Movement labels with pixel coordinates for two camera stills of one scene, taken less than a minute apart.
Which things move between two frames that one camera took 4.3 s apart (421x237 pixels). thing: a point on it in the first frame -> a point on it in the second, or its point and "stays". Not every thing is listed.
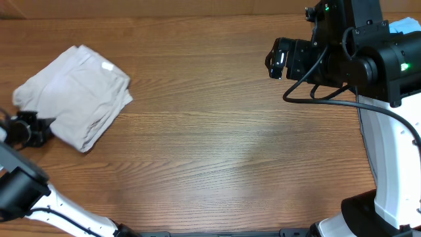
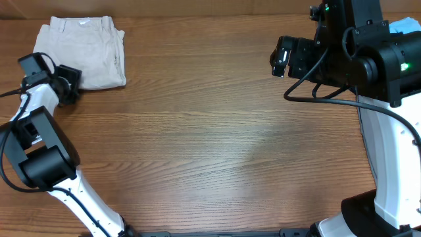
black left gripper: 43,130 -> 75,74
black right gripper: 297,53 stays
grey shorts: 368,120 stays
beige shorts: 83,91 -> 91,44
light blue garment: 406,25 stays
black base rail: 283,232 stays
